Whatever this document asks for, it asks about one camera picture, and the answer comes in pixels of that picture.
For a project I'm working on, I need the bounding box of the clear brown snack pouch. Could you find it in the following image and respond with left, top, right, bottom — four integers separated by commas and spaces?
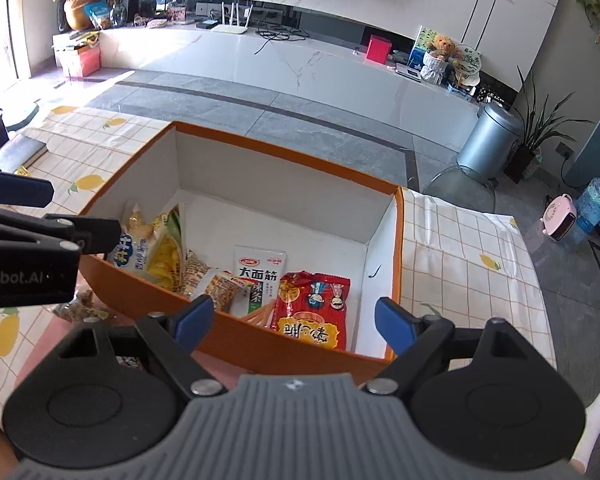
50, 287, 110, 324

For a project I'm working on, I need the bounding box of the yellow chips bag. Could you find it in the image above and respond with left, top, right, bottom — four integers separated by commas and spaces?
106, 200, 186, 292

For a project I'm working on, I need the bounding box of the red chips bag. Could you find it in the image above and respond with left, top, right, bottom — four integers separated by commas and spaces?
268, 271, 351, 351

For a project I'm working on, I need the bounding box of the white spicy strip packet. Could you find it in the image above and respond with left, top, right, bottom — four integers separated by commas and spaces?
232, 245, 287, 318

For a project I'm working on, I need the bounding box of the dark book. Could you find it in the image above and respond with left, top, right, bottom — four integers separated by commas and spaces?
0, 136, 47, 174

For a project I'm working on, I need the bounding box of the lemon pattern tablecloth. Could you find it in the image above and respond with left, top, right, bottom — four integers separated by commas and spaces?
0, 105, 560, 421

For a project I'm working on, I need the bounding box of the orange cardboard box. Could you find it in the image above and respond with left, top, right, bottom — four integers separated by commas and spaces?
84, 122, 404, 382

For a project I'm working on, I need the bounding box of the pink storage box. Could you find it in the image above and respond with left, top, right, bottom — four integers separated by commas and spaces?
58, 46, 100, 78

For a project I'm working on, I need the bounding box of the clear glass chair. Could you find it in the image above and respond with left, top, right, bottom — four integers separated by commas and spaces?
422, 165, 495, 214

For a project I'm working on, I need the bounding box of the pink small heater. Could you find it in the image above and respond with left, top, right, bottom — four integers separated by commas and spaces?
541, 194, 577, 242

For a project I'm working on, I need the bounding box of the orange round vase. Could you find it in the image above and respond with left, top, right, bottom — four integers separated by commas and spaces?
64, 0, 99, 30

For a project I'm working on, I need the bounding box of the silver trash can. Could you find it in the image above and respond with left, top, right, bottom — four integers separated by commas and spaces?
456, 102, 524, 180

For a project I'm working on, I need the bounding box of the blue water jug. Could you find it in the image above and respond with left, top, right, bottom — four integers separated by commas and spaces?
576, 177, 600, 234

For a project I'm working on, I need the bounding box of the green potted plant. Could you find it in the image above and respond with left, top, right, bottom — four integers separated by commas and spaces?
504, 68, 592, 183

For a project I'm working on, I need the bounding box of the white tv console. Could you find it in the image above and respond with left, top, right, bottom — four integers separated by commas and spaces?
99, 26, 478, 151

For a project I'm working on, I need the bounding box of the white wifi router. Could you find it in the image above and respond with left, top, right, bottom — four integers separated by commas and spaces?
212, 1, 253, 35

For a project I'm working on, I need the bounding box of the brown teddy bear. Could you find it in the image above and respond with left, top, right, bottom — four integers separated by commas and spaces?
427, 34, 456, 61

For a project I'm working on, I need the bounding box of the pink red box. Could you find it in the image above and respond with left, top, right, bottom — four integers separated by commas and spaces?
365, 35, 392, 64

